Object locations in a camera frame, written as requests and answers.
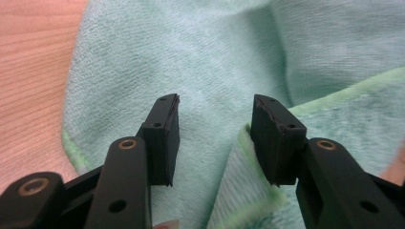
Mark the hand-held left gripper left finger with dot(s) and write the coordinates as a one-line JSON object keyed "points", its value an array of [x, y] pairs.
{"points": [[163, 140]]}

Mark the mint green towel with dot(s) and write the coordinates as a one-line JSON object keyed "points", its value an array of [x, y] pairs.
{"points": [[207, 63]]}

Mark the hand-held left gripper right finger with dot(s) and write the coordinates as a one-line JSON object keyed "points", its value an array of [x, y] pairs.
{"points": [[275, 149]]}

